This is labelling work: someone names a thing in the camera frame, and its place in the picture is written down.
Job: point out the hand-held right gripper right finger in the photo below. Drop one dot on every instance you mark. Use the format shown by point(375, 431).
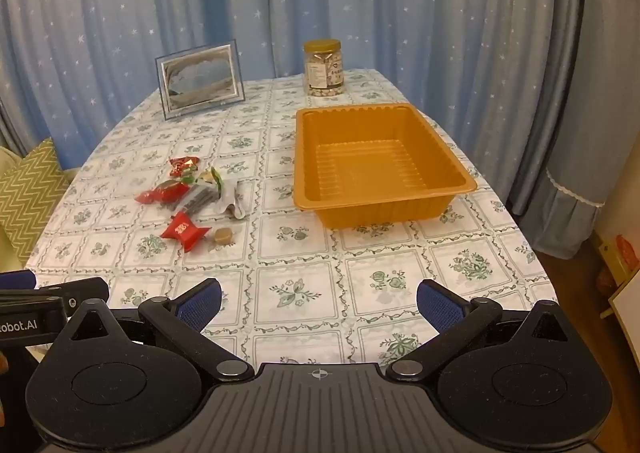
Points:
point(440, 305)

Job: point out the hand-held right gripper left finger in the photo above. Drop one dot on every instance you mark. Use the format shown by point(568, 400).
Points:
point(200, 305)

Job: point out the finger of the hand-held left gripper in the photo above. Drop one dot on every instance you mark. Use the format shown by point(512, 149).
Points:
point(17, 279)
point(75, 292)

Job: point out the red packet with white print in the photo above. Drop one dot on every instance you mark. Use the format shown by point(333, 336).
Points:
point(184, 230)

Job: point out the dark bar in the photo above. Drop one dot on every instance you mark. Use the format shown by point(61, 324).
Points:
point(197, 198)

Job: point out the long red candy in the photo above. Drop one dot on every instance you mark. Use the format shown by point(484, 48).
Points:
point(162, 193)

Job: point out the red and gold candy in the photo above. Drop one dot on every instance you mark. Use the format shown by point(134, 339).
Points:
point(184, 166)

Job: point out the orange plastic tray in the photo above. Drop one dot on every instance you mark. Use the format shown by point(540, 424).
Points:
point(370, 173)

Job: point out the small brown candy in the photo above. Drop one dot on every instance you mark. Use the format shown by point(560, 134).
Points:
point(224, 236)

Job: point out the green zigzag cushion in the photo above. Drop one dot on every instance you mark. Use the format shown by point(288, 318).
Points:
point(30, 188)

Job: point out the small green candy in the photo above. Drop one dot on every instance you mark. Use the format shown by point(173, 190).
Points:
point(188, 179)

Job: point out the yellow box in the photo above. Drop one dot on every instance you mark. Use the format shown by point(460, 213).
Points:
point(620, 253)

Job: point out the white board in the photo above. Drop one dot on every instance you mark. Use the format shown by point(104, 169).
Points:
point(627, 300)

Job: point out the grey-blue lace-trimmed cloth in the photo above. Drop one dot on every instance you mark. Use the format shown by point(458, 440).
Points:
point(595, 108)

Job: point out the clear jar with gold lid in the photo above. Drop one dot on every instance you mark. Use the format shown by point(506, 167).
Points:
point(324, 70)

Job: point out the silver picture frame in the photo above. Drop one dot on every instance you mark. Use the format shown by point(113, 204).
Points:
point(200, 78)

